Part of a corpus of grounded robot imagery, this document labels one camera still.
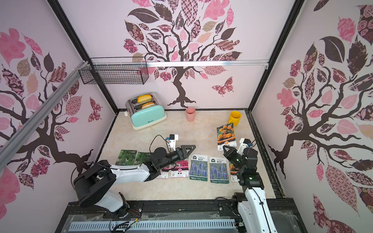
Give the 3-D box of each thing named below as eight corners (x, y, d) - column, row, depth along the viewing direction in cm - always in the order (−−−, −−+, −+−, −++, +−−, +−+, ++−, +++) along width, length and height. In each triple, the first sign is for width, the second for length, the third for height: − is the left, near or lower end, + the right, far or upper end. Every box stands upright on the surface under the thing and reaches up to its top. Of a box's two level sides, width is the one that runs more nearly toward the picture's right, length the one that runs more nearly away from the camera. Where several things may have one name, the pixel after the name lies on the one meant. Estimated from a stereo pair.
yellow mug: (229, 125, 109) (231, 120, 104) (227, 116, 115) (228, 110, 110) (240, 125, 109) (242, 120, 104) (237, 116, 115) (239, 110, 110)
